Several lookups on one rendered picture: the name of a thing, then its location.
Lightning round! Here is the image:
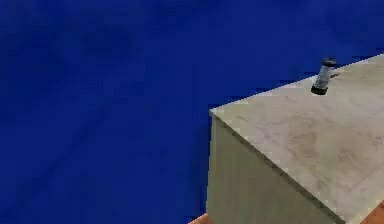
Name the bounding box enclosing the grey black-capped pepper shaker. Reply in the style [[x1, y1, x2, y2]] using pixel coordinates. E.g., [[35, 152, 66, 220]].
[[310, 56, 339, 96]]

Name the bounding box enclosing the beige stone-topped counter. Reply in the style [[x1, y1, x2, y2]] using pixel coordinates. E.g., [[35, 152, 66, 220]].
[[205, 53, 384, 224]]

